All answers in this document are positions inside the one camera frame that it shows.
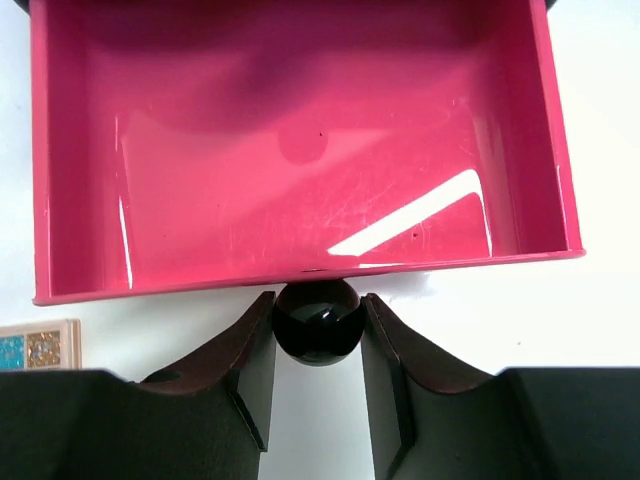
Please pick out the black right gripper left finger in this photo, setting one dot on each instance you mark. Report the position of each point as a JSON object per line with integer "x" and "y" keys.
{"x": 206, "y": 416}

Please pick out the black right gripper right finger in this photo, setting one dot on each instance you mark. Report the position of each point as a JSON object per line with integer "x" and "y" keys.
{"x": 433, "y": 416}

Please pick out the glitter nine-colour palette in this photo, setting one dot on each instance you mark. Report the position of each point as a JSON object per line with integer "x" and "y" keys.
{"x": 43, "y": 345}

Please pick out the pink drawer black knob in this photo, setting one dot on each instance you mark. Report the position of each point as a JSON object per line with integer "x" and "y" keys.
{"x": 186, "y": 145}

